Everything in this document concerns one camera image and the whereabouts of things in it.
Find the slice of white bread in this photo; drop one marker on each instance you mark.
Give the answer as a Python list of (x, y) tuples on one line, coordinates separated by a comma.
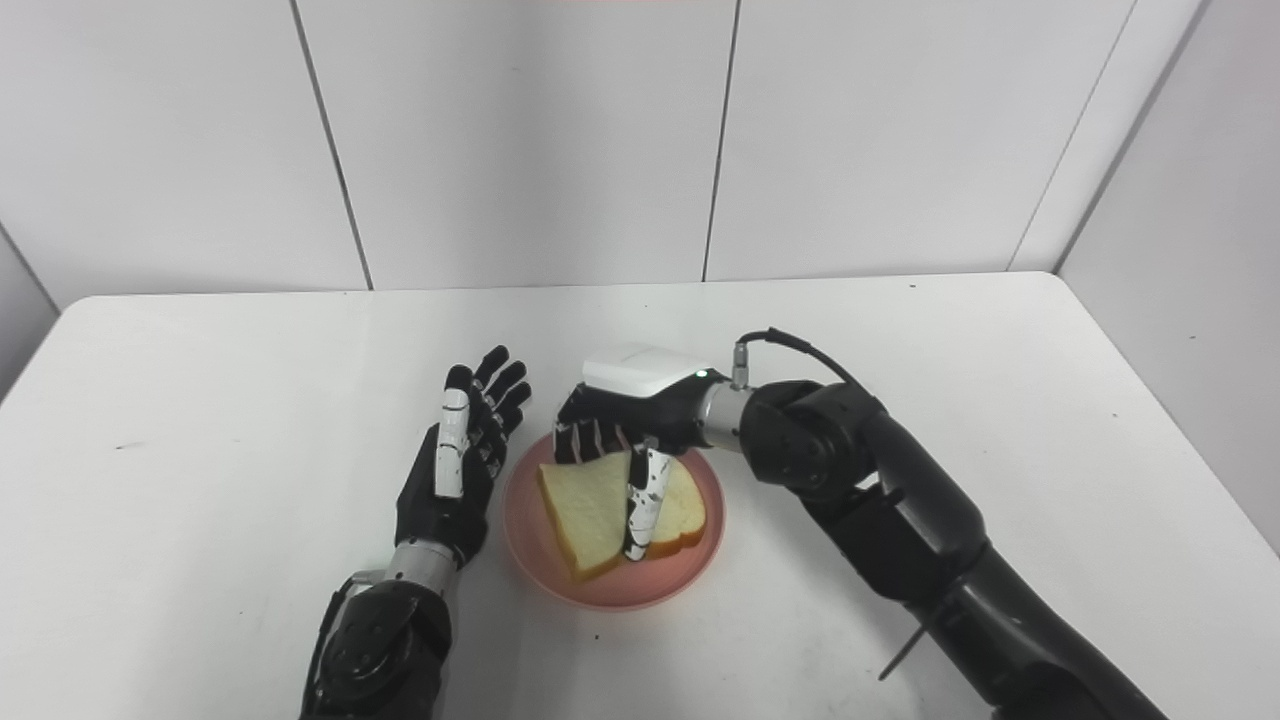
[(595, 510)]

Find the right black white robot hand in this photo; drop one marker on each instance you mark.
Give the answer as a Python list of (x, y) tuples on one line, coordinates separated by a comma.
[(635, 410)]

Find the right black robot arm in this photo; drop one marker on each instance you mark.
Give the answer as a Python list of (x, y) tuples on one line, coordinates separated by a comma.
[(900, 520)]

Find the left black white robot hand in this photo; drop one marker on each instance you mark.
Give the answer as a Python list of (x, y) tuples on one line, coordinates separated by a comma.
[(455, 480)]

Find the pink round plate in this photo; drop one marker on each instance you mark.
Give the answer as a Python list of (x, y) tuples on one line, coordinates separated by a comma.
[(610, 560)]

